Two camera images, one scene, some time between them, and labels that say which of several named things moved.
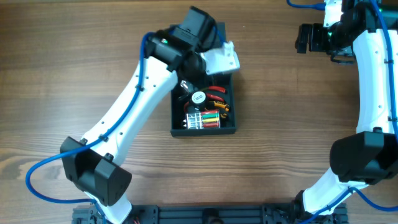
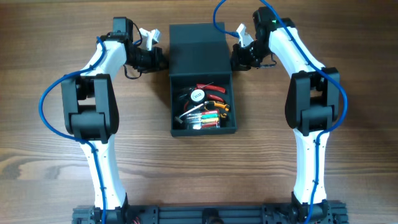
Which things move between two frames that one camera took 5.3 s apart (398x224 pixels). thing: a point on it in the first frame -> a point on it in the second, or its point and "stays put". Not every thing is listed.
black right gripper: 302,38 -> 237,58
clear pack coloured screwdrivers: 207,119 stays put
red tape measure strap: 185,109 stays put
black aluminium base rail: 251,214 stays put
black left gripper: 193,65 -> 158,59
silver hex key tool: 183,84 -> 180,119
